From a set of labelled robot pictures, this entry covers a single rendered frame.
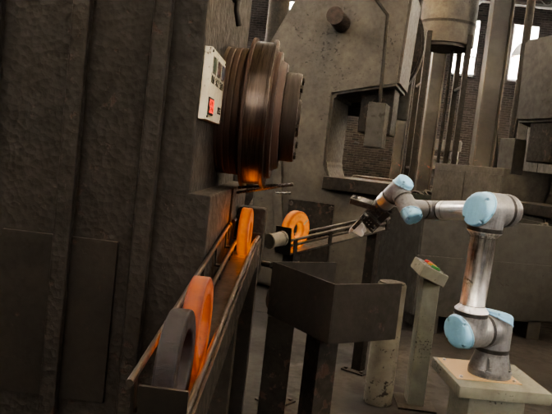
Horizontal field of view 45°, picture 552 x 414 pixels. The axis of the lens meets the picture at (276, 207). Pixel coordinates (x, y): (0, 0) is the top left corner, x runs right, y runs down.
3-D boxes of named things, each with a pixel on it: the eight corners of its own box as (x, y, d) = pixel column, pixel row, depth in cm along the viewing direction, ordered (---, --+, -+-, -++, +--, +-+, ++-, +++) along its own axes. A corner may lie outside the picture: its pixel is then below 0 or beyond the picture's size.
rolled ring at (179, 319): (200, 296, 114) (181, 294, 114) (178, 328, 95) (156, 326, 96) (190, 397, 116) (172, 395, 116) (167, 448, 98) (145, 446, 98)
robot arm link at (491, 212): (494, 352, 227) (520, 195, 221) (463, 355, 219) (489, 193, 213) (467, 341, 237) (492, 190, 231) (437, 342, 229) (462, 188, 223)
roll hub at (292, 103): (275, 160, 197) (286, 66, 195) (279, 160, 225) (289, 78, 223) (294, 163, 197) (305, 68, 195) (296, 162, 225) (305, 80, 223)
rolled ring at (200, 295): (211, 334, 136) (195, 333, 136) (215, 258, 128) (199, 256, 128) (194, 397, 120) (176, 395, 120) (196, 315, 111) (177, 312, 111)
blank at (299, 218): (287, 255, 264) (293, 257, 262) (276, 226, 256) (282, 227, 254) (306, 232, 273) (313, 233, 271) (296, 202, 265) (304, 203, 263)
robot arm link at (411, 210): (434, 214, 254) (422, 192, 260) (412, 213, 248) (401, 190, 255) (422, 227, 259) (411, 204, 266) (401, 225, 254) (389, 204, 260)
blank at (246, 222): (239, 211, 204) (250, 213, 204) (245, 203, 220) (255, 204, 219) (234, 259, 207) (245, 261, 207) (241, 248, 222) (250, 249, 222)
